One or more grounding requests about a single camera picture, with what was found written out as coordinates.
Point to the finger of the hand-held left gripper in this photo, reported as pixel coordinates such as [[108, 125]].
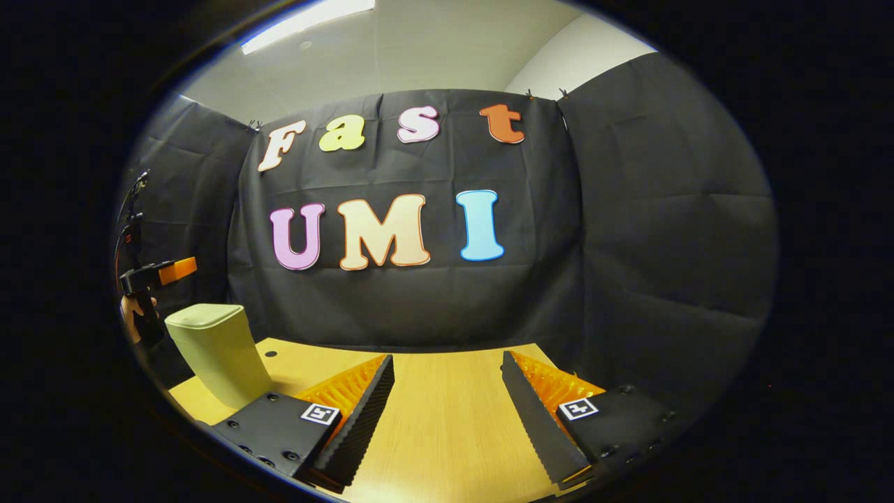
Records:
[[150, 276]]

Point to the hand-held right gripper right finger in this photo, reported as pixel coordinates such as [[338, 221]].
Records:
[[534, 419]]

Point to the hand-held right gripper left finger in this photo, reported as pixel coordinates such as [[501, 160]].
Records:
[[363, 426]]

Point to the green desktop garbage bin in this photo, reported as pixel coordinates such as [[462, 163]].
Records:
[[216, 349]]

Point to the wooden desktop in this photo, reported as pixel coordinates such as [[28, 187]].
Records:
[[447, 419]]

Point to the black backdrop cloth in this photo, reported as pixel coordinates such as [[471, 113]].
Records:
[[628, 209]]

